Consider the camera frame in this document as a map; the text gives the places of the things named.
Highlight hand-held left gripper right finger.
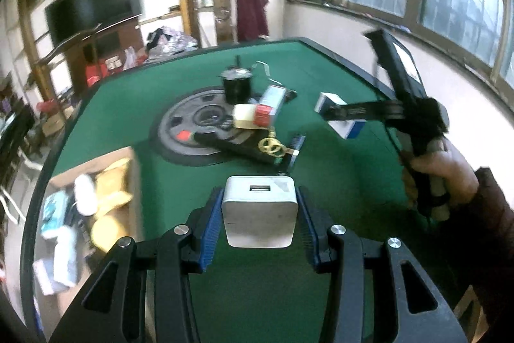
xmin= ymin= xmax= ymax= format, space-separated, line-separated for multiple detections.
xmin=298 ymin=187 xmax=469 ymax=343

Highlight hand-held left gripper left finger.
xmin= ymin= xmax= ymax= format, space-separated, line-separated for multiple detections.
xmin=48 ymin=187 xmax=225 ymax=343

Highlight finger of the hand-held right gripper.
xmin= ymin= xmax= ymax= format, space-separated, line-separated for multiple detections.
xmin=322 ymin=99 xmax=403 ymax=122

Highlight white blue box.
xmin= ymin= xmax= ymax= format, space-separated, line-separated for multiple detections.
xmin=314 ymin=91 xmax=368 ymax=140

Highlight white charger block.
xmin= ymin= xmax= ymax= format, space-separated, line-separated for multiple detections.
xmin=222 ymin=176 xmax=300 ymax=249

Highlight cardboard box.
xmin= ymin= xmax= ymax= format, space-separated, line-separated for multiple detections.
xmin=31 ymin=145 xmax=146 ymax=313

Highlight person's right forearm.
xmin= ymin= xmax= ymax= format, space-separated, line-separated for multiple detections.
xmin=449 ymin=165 xmax=514 ymax=343

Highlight person's right hand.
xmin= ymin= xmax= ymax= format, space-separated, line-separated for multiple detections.
xmin=403 ymin=137 xmax=480 ymax=209

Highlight small black device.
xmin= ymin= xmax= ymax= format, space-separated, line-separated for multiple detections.
xmin=282 ymin=133 xmax=306 ymax=172

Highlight grey box with red end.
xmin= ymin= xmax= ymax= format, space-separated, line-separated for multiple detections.
xmin=260 ymin=84 xmax=289 ymax=115

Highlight black flashlight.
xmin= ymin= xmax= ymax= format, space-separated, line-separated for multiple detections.
xmin=193 ymin=131 xmax=298 ymax=167

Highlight yellow packet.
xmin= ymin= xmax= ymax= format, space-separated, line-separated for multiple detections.
xmin=90 ymin=157 xmax=134 ymax=252

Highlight white red-capped bottle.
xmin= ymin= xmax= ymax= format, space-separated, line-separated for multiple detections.
xmin=232 ymin=103 xmax=279 ymax=131

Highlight round grey wheel disc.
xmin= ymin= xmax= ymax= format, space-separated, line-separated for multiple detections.
xmin=150 ymin=85 xmax=279 ymax=167

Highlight black cylindrical jar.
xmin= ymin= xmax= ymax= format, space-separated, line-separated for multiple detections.
xmin=219 ymin=56 xmax=253 ymax=105

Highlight white plastic bottle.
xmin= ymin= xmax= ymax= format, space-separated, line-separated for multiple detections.
xmin=74 ymin=173 xmax=98 ymax=216

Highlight maroon garment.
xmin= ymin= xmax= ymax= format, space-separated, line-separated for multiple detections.
xmin=236 ymin=0 xmax=270 ymax=43

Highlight white wrapped pack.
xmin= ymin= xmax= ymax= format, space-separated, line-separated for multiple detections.
xmin=33 ymin=226 xmax=80 ymax=296

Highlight light blue packet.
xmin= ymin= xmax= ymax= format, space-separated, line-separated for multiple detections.
xmin=39 ymin=191 xmax=72 ymax=240

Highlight wooden chair with armrests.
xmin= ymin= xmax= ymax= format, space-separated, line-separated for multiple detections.
xmin=187 ymin=0 xmax=242 ymax=47

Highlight small white plastic bag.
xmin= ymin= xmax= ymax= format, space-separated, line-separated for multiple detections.
xmin=122 ymin=46 xmax=139 ymax=69

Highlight pile of clothes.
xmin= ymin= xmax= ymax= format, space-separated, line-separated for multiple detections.
xmin=146 ymin=27 xmax=200 ymax=58

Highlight red bag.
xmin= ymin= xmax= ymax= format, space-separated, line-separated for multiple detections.
xmin=84 ymin=57 xmax=110 ymax=87

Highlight green-topped folding table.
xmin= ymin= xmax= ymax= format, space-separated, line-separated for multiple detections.
xmin=0 ymin=106 xmax=41 ymax=224

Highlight black flat television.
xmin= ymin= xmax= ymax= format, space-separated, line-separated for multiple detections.
xmin=43 ymin=0 xmax=144 ymax=47

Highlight gold key ring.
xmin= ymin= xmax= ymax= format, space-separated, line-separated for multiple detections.
xmin=258 ymin=137 xmax=288 ymax=159

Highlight white cable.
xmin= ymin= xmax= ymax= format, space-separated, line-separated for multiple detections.
xmin=252 ymin=61 xmax=282 ymax=87

